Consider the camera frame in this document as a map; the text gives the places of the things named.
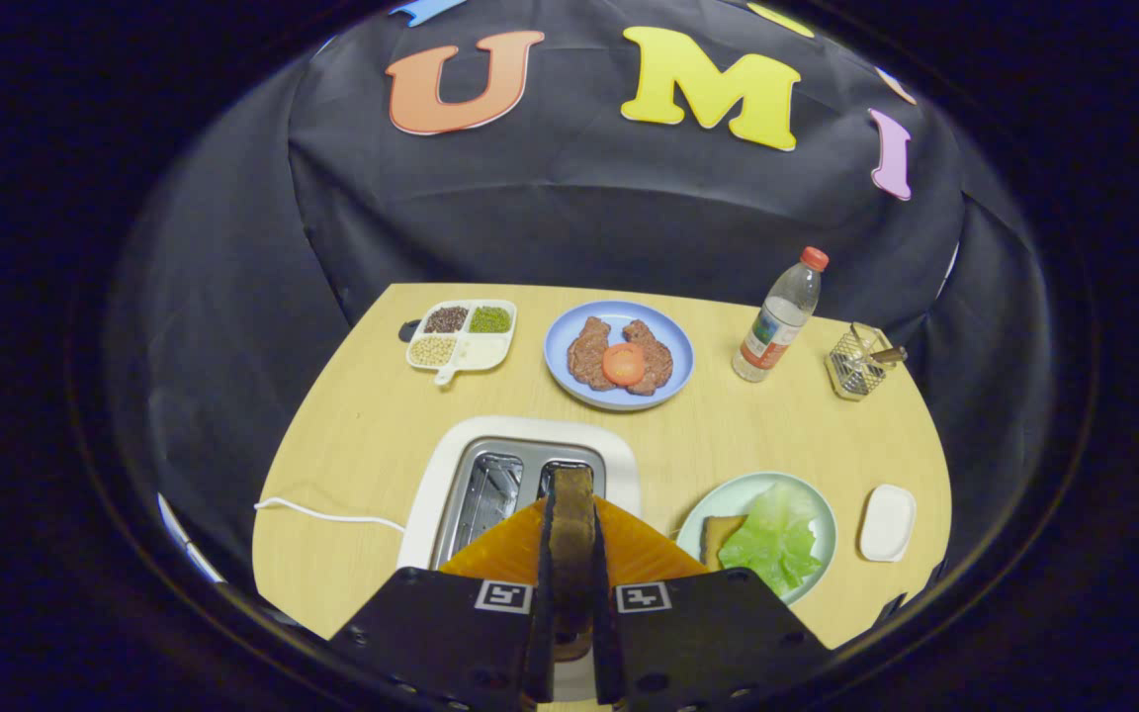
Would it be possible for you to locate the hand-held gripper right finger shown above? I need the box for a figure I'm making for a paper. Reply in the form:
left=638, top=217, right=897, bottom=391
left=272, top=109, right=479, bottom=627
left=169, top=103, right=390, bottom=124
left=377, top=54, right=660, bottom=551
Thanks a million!
left=591, top=497, right=832, bottom=712

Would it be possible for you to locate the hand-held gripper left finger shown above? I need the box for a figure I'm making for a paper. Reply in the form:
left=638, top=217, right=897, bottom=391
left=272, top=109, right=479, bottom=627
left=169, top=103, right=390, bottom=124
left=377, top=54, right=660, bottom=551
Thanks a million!
left=330, top=497, right=556, bottom=712

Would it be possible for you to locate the brown toast slice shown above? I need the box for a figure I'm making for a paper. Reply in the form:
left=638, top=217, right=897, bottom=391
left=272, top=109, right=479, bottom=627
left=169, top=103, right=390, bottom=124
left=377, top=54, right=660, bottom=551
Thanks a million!
left=542, top=465, right=598, bottom=664
left=700, top=514, right=748, bottom=572

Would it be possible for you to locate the green lettuce leaf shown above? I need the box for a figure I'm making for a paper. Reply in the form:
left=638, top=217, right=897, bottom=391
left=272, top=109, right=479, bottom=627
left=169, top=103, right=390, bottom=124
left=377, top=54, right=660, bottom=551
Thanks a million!
left=718, top=482, right=825, bottom=597

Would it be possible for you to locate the pale green round plate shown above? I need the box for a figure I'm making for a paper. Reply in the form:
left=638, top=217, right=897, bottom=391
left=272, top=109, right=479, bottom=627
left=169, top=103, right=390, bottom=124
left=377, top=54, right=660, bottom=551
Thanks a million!
left=675, top=471, right=838, bottom=606

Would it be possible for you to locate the white toaster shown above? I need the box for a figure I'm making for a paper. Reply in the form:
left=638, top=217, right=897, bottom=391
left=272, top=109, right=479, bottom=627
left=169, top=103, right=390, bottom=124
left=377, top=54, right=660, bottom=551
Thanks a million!
left=396, top=415, right=642, bottom=703

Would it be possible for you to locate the white divided tray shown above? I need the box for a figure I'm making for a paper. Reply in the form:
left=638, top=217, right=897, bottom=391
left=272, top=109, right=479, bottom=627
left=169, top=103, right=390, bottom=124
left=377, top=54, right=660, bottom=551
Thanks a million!
left=404, top=299, right=518, bottom=386

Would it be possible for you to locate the white rounded plate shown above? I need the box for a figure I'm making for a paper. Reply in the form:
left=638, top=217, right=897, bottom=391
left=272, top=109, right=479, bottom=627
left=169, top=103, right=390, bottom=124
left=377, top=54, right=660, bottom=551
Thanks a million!
left=858, top=484, right=918, bottom=564

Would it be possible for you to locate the blue round plate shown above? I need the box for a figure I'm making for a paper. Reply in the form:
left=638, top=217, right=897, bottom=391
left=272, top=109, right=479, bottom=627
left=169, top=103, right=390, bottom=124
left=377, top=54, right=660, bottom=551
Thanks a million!
left=543, top=301, right=695, bottom=412

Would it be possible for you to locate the clear plastic bottle red cap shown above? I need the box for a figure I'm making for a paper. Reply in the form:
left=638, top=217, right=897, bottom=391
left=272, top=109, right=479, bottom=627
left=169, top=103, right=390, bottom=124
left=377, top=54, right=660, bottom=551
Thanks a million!
left=732, top=246, right=830, bottom=384

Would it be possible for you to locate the white power cable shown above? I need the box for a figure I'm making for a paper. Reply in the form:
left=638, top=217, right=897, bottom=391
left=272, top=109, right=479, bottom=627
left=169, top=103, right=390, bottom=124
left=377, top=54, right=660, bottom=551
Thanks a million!
left=253, top=496, right=407, bottom=533

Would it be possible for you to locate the metal wire utensil caddy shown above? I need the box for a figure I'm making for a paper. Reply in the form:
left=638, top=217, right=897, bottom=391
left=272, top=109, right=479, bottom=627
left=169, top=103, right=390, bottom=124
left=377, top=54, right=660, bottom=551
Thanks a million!
left=825, top=322, right=902, bottom=401

